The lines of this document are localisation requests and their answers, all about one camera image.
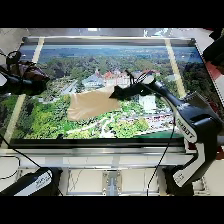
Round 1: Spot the beige shirt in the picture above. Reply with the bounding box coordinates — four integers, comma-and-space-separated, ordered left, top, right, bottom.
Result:
66, 85, 123, 122

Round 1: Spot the black cable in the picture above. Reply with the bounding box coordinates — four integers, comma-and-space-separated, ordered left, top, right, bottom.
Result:
145, 99, 178, 197
0, 155, 22, 181
0, 133, 64, 197

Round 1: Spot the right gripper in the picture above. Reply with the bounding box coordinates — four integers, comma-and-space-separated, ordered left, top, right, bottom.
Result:
109, 83, 143, 101

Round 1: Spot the silver frame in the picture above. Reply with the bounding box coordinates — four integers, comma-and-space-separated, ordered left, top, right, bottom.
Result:
0, 145, 224, 197

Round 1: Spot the red garment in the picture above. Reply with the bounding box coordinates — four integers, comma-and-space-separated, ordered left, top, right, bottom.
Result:
204, 61, 224, 98

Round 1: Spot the black garment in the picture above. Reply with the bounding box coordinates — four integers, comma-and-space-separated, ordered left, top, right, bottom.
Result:
202, 28, 224, 67

